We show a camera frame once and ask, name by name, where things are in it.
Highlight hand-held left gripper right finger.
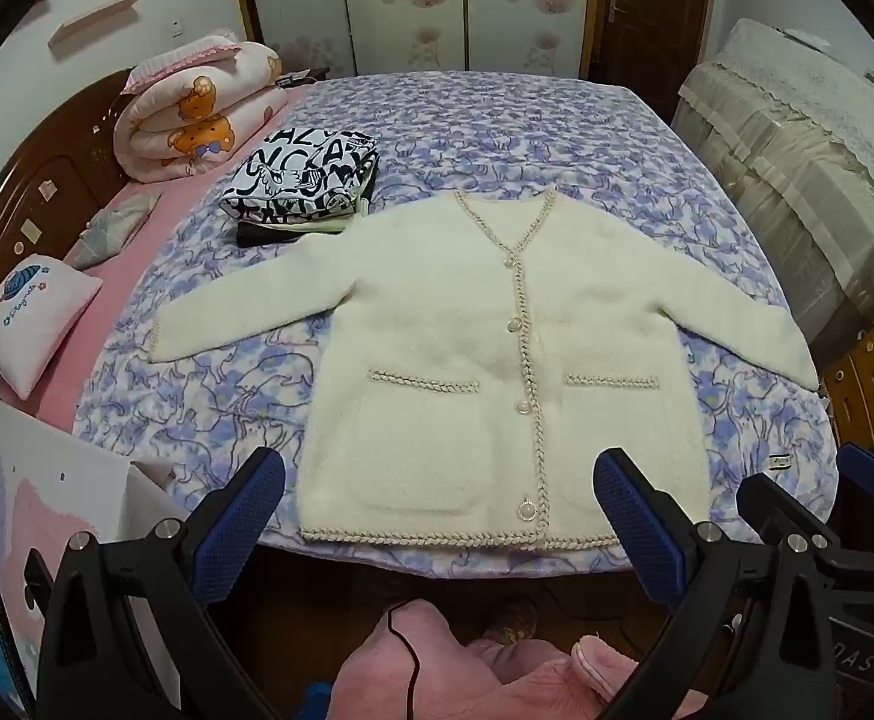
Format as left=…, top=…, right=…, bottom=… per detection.
left=593, top=447, right=858, bottom=720

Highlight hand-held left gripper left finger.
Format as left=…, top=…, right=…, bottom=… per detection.
left=35, top=446, right=288, bottom=720

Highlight white fluffy cardigan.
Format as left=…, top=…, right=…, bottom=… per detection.
left=148, top=186, right=822, bottom=550

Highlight patterned slipper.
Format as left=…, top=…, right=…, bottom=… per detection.
left=482, top=596, right=539, bottom=646

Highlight white and pink cartoon box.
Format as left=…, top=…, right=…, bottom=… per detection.
left=0, top=399, right=192, bottom=710

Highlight person's pink fleece clothing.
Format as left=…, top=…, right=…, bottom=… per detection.
left=332, top=601, right=708, bottom=720

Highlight pink bed sheet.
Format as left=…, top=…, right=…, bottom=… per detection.
left=0, top=82, right=310, bottom=440

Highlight pink planet print pillow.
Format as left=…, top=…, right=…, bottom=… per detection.
left=0, top=255, right=104, bottom=401

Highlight black folded garment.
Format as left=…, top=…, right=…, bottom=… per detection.
left=236, top=161, right=379, bottom=248

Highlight lace covered furniture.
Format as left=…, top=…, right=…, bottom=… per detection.
left=669, top=17, right=874, bottom=376

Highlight grey patterned pillow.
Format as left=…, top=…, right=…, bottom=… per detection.
left=64, top=190, right=162, bottom=271

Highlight black and white printed garment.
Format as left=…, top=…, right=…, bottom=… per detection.
left=221, top=127, right=380, bottom=230

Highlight dark wooden headboard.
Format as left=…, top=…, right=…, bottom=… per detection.
left=0, top=69, right=134, bottom=383

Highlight pink bear print quilt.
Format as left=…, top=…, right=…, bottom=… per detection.
left=112, top=30, right=289, bottom=182

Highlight blue floral bed blanket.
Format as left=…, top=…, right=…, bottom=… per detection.
left=73, top=71, right=839, bottom=580

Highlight brown wooden door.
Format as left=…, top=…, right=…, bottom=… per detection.
left=600, top=0, right=716, bottom=102

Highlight floral wardrobe doors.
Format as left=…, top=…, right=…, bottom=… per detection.
left=246, top=0, right=601, bottom=80

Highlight black cable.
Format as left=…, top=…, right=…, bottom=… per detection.
left=386, top=598, right=427, bottom=720

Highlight pink wall shelf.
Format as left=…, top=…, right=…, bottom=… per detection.
left=48, top=0, right=149, bottom=52

